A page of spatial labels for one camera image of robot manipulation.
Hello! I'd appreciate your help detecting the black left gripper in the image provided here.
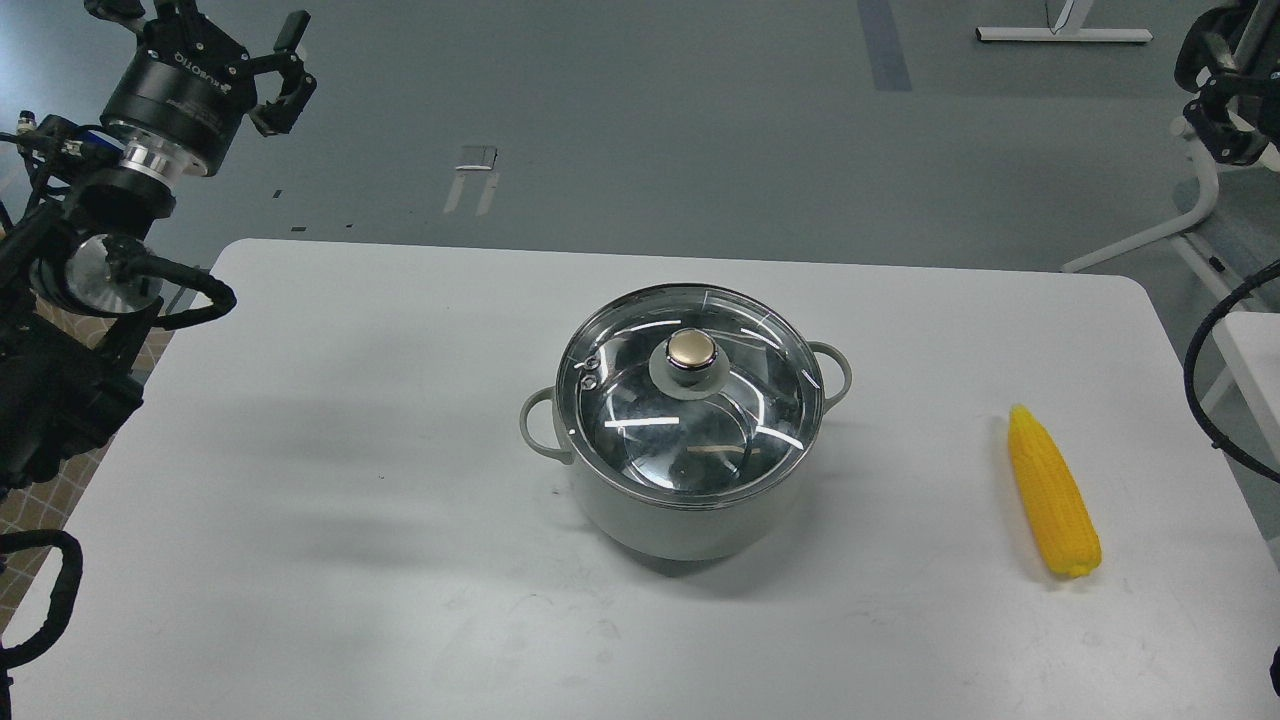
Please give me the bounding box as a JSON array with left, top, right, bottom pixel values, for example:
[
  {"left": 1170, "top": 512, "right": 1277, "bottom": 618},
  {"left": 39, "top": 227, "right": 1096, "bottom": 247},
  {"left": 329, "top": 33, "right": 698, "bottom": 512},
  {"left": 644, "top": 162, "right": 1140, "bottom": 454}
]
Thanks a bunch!
[{"left": 84, "top": 0, "right": 317, "bottom": 177}]

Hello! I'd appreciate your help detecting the glass lid with gold knob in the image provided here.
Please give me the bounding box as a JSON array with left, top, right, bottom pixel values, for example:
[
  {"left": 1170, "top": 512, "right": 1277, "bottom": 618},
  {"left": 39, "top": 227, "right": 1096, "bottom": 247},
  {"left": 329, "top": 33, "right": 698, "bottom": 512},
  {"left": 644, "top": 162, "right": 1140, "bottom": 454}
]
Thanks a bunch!
[{"left": 552, "top": 284, "right": 852, "bottom": 507}]

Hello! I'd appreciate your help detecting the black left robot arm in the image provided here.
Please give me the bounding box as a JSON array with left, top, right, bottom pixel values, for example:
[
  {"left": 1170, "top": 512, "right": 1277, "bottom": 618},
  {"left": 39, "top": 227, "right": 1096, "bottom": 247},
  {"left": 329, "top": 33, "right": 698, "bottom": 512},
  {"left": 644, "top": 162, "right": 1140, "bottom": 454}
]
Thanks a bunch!
[{"left": 1, "top": 1, "right": 317, "bottom": 493}]

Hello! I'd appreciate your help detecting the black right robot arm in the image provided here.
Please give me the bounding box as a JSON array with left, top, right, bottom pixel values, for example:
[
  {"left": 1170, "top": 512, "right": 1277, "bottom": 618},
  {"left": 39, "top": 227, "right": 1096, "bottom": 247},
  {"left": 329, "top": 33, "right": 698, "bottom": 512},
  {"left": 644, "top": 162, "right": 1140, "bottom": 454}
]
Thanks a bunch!
[{"left": 1174, "top": 1, "right": 1279, "bottom": 167}]

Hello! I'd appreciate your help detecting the grey pot with steel interior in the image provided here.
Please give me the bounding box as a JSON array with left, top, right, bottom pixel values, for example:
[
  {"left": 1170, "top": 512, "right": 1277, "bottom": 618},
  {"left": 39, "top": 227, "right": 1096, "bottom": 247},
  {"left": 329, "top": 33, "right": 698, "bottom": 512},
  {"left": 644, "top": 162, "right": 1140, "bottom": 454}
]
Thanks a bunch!
[{"left": 518, "top": 284, "right": 854, "bottom": 562}]

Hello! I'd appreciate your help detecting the yellow corn cob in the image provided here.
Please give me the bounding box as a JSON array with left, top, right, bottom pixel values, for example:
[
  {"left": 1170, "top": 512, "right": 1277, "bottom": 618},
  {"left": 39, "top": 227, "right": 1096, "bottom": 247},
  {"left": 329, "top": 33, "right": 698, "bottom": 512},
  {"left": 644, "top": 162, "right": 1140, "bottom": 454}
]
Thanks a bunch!
[{"left": 1007, "top": 404, "right": 1103, "bottom": 578}]

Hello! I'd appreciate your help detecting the beige checkered cloth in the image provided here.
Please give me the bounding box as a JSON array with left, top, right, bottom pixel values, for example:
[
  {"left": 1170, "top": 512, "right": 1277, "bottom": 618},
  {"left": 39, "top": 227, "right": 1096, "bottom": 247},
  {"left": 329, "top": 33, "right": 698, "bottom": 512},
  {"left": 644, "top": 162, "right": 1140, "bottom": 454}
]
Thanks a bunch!
[{"left": 0, "top": 290, "right": 201, "bottom": 632}]

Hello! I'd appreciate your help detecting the white table foot bar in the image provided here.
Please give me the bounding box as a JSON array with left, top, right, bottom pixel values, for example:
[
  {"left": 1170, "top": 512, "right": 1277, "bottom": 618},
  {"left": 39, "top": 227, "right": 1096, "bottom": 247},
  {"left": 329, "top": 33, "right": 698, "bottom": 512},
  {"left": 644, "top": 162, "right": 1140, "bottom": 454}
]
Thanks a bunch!
[{"left": 974, "top": 1, "right": 1155, "bottom": 45}]

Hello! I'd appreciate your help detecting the black corrugated cable bottom left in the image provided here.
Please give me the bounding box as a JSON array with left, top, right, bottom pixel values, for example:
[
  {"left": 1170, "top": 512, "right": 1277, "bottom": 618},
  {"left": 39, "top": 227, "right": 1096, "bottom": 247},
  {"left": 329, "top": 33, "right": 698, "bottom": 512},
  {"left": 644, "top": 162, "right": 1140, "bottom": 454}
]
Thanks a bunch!
[{"left": 0, "top": 529, "right": 84, "bottom": 671}]

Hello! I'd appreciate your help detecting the black cable right edge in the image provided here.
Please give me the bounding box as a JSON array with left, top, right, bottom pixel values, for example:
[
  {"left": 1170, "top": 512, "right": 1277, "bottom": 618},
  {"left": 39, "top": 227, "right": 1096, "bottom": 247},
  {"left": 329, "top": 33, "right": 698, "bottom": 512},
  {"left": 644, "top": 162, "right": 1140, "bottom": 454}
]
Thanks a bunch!
[{"left": 1183, "top": 258, "right": 1280, "bottom": 488}]

